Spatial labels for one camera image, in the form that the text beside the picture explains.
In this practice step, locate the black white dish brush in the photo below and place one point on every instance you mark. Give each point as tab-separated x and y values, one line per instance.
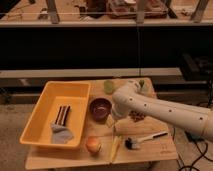
134	143

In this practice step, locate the orange apple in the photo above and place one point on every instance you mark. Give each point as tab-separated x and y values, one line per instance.
93	144

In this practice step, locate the black foot pedal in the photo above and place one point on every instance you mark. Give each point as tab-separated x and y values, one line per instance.
192	137

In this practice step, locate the yellow plastic bin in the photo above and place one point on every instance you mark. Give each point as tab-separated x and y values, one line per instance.
56	94

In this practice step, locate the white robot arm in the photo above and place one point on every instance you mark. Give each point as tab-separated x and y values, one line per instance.
193	119

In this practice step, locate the purple bowl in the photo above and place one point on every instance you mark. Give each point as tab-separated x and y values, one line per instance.
100	108

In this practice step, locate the light wooden table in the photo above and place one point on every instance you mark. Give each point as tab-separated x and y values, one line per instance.
160	149

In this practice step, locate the green cup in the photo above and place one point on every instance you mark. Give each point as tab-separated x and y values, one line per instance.
109	87

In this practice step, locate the yellow banana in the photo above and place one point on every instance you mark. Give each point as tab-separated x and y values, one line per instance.
115	145

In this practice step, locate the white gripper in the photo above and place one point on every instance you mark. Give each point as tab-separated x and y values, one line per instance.
110	121

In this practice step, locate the brown striped chocolate bar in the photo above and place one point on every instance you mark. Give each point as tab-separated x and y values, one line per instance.
62	115

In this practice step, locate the grey cloth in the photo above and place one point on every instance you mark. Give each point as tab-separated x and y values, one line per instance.
60	134

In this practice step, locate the brown pretzel pile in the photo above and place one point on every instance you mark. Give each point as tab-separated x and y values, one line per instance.
136	116

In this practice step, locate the bottle with green cap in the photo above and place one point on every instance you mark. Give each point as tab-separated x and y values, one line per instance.
143	87

